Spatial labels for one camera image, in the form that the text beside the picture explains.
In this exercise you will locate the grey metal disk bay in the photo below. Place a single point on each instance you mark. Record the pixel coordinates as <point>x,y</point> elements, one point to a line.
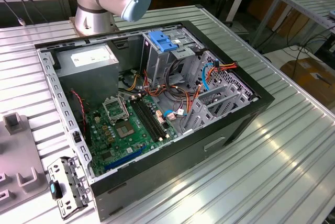
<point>202,114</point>

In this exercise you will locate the white board connector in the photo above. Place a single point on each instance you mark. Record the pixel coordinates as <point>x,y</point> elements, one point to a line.
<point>170,116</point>

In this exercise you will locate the black RAM slot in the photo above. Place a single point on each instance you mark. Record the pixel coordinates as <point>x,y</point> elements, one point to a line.
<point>153,118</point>
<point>145,120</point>

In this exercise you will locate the grey metal drive cage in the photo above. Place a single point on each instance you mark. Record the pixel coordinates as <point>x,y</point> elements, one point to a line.
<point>154,64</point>

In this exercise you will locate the green motherboard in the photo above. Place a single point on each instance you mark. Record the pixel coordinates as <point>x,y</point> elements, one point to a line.
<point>136,140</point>

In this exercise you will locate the CPU socket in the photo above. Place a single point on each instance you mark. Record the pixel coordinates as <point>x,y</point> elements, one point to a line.
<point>125,130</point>

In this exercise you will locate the blue plastic drive latch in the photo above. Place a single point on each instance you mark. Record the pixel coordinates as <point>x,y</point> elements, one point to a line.
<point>162,42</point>

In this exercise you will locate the blue expansion slot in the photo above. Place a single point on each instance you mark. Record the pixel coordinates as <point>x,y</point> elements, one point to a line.
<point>125,159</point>

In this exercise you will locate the black open PC case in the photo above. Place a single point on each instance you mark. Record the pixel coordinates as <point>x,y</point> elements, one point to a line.
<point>157,171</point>

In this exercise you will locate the grey power supply unit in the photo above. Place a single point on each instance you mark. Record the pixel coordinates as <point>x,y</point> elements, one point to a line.
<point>89,82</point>

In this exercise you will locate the black case fan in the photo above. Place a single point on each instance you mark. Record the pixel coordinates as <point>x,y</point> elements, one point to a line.
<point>78,114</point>

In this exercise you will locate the brown cardboard box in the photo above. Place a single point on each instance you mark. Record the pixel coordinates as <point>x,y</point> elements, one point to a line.
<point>308,77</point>

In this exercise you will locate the black latch blue tab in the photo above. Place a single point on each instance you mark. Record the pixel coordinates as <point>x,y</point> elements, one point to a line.
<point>53,189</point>

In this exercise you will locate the grey parts rack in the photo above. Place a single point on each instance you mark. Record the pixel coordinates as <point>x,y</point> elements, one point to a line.
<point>18,150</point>

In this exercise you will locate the metal slat side table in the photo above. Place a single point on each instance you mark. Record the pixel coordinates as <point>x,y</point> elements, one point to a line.
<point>308,4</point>

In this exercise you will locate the hinged metal slot bracket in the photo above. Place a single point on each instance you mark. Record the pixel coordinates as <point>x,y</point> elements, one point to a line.
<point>58,167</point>

